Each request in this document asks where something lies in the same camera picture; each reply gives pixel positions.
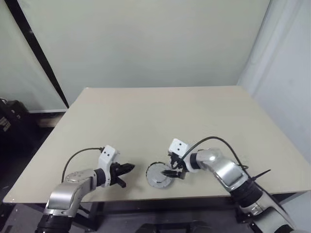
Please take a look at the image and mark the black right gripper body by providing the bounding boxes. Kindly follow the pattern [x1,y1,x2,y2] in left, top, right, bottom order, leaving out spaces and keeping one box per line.
[167,152,189,173]

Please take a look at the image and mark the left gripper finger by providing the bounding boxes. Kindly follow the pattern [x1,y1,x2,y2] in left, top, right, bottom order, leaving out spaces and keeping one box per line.
[114,177,128,188]
[119,163,136,174]

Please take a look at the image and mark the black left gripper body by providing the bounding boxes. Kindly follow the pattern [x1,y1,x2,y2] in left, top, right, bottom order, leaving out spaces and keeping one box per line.
[110,163,121,186]

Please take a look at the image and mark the round grey plastic lid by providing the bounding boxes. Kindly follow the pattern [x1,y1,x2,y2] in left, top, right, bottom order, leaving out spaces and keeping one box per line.
[148,164,172,184]

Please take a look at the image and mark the black equipment case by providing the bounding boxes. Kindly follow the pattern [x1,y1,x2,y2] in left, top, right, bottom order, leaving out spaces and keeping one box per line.
[0,98,37,136]

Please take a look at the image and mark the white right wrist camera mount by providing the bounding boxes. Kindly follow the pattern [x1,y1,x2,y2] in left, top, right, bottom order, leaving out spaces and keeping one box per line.
[169,138,195,173]

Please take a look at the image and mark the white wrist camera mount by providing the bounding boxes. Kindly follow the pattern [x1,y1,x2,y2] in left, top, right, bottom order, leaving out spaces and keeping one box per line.
[98,145,121,188]
[169,138,195,173]

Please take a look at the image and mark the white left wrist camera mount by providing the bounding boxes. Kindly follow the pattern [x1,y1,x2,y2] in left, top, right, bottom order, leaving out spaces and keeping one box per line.
[98,145,121,188]

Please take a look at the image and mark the black table frame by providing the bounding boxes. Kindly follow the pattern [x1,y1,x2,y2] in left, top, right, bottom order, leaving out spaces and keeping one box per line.
[9,189,311,233]

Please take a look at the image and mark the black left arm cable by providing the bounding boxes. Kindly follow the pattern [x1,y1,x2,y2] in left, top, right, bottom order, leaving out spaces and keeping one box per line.
[62,147,105,182]

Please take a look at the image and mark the black cable tie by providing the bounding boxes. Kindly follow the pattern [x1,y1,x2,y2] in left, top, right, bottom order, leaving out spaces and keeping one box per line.
[251,169,271,182]

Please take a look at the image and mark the black diagonal wall strip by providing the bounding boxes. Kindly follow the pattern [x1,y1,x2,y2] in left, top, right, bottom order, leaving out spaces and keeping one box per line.
[4,0,70,109]

